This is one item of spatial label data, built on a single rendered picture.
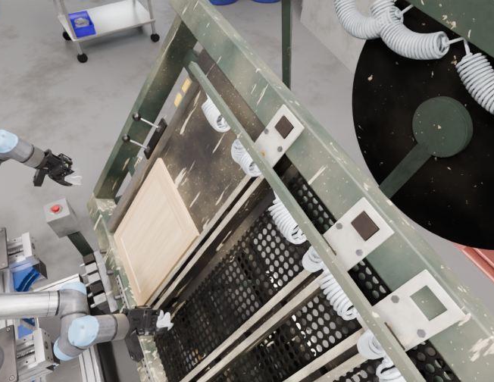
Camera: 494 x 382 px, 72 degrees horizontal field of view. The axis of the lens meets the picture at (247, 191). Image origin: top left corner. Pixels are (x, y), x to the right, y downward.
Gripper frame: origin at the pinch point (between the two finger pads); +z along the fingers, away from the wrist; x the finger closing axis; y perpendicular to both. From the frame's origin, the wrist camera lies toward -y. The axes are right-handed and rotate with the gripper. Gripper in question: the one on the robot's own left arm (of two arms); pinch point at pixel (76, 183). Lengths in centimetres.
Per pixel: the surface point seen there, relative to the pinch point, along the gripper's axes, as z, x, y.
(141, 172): 19.7, 3.5, 19.0
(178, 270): 19, -50, 21
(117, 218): 35.6, 1.9, -10.1
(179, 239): 21.9, -36.4, 24.2
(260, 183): -6, -52, 67
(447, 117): 3, -62, 122
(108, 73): 135, 273, -38
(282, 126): -18, -48, 81
